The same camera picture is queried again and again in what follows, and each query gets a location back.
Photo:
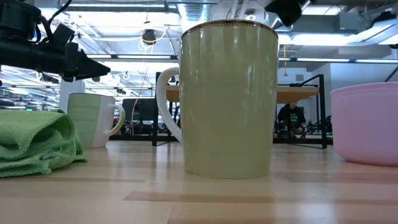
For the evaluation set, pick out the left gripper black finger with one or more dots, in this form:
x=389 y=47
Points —
x=91 y=69

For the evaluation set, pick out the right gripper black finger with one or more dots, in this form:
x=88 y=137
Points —
x=287 y=11

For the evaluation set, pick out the green and white mug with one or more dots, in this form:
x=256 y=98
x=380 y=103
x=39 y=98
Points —
x=90 y=121

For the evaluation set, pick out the tall olive green mug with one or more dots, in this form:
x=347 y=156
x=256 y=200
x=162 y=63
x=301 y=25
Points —
x=228 y=102

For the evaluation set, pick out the pink plastic cup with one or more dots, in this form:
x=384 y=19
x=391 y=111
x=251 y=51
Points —
x=367 y=124

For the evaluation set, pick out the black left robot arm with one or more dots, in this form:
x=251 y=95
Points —
x=18 y=56

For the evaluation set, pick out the white pillar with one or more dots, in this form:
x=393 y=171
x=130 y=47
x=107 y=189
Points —
x=71 y=88

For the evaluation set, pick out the ceiling light strip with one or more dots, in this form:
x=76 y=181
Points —
x=323 y=60
x=140 y=57

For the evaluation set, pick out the black computer monitor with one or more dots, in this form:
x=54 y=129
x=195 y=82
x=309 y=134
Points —
x=140 y=109

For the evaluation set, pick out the round black ceiling device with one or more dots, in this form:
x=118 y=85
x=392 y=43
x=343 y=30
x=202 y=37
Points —
x=149 y=36

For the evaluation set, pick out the green microfiber cloth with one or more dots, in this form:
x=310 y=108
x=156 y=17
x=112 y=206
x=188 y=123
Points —
x=34 y=140

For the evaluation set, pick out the seated person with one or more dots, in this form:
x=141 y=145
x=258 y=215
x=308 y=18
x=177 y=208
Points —
x=292 y=118

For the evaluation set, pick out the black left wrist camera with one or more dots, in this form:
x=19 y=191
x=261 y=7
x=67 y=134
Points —
x=62 y=34

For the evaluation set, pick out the black table edge frame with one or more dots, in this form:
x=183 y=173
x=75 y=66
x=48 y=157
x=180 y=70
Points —
x=136 y=137

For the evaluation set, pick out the wooden shelf with black frame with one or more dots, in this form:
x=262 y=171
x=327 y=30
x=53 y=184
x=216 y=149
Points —
x=298 y=93

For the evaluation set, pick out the ribbed silver ventilation duct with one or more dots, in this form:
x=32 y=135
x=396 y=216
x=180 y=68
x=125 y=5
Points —
x=192 y=14

